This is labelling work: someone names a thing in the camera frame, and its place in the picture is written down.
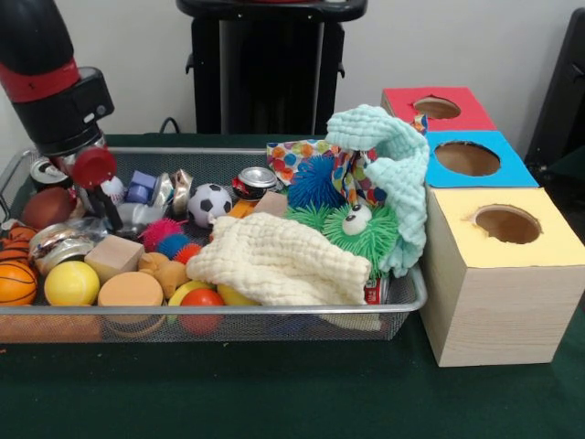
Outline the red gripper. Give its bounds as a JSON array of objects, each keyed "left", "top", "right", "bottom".
[{"left": 71, "top": 145, "right": 124, "bottom": 232}]

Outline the grey plastic bottle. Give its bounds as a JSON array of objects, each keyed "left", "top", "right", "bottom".
[{"left": 116, "top": 203, "right": 168, "bottom": 239}]

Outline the cream yellow cloth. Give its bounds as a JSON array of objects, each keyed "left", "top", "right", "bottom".
[{"left": 185, "top": 212, "right": 372, "bottom": 306}]

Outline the large polka dot cloth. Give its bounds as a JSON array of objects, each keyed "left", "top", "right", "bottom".
[{"left": 266, "top": 113, "right": 429, "bottom": 205}]

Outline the green spiky toy with eyes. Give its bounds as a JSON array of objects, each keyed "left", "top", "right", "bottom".
[{"left": 322, "top": 203, "right": 401, "bottom": 278}]

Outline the mint green muslin cloth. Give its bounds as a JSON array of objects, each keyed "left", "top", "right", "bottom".
[{"left": 324, "top": 103, "right": 431, "bottom": 278}]

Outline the shallow clear mesh bin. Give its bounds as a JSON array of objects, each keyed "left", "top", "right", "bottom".
[{"left": 0, "top": 145, "right": 429, "bottom": 345}]

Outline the wooden box with three holes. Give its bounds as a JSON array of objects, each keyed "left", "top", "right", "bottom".
[{"left": 379, "top": 85, "right": 585, "bottom": 368}]

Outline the white baseball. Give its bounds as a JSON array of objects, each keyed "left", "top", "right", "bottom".
[{"left": 101, "top": 176, "right": 127, "bottom": 205}]

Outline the brown toy football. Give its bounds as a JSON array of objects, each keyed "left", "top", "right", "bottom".
[{"left": 20, "top": 187, "right": 78, "bottom": 230}]

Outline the silver drink can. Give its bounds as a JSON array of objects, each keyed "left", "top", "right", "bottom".
[{"left": 29, "top": 157, "right": 74, "bottom": 191}]

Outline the yellow ball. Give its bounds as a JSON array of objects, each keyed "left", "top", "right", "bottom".
[{"left": 44, "top": 261, "right": 101, "bottom": 306}]

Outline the black white soccer ball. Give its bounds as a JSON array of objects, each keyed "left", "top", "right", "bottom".
[{"left": 186, "top": 183, "right": 233, "bottom": 229}]

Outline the orange toy basketball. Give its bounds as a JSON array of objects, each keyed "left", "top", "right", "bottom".
[{"left": 0, "top": 260, "right": 38, "bottom": 306}]

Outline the dark green side table cloth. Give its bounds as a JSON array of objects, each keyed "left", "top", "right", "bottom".
[{"left": 546, "top": 145, "right": 585, "bottom": 182}]

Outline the black chair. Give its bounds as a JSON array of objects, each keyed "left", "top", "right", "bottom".
[{"left": 523, "top": 6, "right": 585, "bottom": 168}]

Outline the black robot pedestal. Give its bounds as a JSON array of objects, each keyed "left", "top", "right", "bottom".
[{"left": 175, "top": 0, "right": 369, "bottom": 135}]

